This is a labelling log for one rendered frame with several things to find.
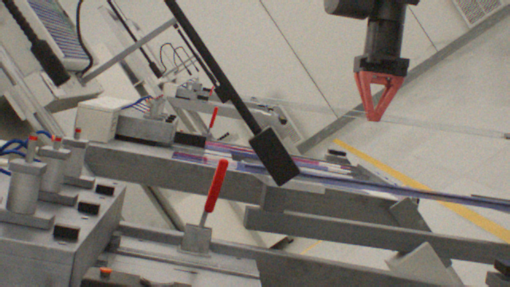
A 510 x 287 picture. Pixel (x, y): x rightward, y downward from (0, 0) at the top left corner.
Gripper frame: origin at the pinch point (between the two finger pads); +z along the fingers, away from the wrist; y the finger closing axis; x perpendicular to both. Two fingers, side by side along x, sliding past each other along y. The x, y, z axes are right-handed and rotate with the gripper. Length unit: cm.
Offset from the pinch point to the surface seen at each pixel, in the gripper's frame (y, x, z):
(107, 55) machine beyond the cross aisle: -399, -75, -23
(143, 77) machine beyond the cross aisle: -409, -51, -12
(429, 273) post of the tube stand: 13.8, 7.3, 21.0
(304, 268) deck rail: 34.5, -14.1, 18.6
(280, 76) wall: -702, 72, -39
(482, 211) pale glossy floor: -234, 112, 32
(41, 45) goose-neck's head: 48, -44, -2
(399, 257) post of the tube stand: 12.0, 3.4, 19.6
